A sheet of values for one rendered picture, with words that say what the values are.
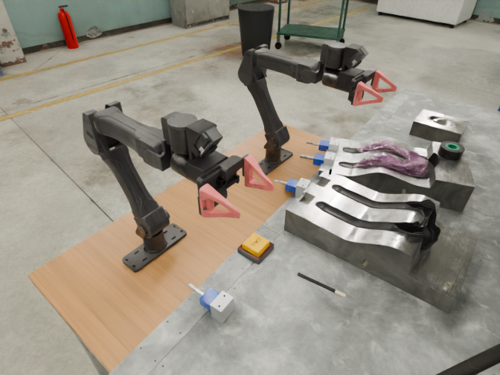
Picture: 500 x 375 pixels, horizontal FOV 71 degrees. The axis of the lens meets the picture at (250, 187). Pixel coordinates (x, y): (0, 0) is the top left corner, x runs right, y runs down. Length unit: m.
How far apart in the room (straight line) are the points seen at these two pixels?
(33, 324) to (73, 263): 1.01
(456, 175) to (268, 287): 0.75
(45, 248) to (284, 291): 1.78
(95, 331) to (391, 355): 0.71
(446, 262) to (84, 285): 0.99
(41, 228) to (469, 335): 2.34
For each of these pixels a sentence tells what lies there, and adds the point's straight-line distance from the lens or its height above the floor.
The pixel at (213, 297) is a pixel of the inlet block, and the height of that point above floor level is 0.84.
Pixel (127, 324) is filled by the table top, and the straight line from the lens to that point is 0.99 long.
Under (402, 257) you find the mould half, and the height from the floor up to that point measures 0.91.
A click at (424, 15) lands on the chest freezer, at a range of 7.58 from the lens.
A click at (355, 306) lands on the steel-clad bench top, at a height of 0.80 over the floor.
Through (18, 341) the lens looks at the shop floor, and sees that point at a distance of 2.12.
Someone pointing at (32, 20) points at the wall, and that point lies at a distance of 6.08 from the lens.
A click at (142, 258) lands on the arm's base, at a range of 1.09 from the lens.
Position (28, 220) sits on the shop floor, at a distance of 2.74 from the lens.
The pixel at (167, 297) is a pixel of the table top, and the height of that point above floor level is 0.80.
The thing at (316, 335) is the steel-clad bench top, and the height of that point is 0.80.
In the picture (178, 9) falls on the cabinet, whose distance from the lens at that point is 6.74.
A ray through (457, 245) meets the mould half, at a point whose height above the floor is 0.86.
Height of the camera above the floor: 1.61
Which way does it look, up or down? 39 degrees down
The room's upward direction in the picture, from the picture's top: straight up
